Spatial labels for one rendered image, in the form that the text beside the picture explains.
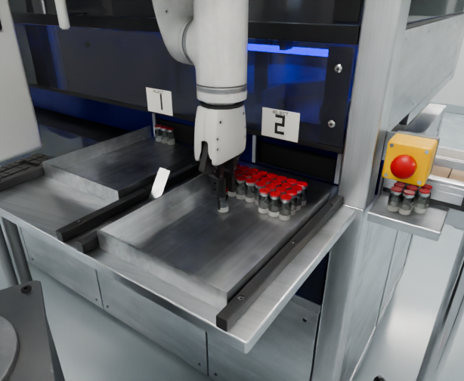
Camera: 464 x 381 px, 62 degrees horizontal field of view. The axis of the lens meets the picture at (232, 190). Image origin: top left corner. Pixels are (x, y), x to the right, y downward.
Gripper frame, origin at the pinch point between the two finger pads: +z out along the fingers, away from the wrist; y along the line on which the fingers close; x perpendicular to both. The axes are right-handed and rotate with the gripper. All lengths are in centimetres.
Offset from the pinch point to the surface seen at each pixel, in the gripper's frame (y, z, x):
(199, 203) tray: 0.5, 5.9, -5.4
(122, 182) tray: 2.8, 5.9, -25.8
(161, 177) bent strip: 2.2, 1.7, -14.0
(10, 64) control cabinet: -6, -14, -81
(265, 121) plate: -15.6, -8.1, -0.4
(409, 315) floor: -96, 94, 30
